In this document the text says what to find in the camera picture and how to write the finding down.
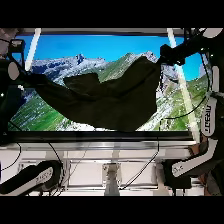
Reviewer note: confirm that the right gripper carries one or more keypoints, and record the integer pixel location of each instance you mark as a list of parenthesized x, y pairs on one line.
[(171, 54)]

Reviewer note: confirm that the dark green garment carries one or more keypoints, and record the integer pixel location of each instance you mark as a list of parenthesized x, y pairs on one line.
[(110, 103)]

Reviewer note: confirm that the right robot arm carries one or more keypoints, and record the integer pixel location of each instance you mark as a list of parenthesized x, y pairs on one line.
[(209, 116)]

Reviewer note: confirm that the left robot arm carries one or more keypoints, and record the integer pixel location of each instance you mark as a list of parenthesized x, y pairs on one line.
[(33, 178)]

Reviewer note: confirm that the silver frame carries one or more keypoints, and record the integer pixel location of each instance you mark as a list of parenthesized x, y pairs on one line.
[(100, 146)]

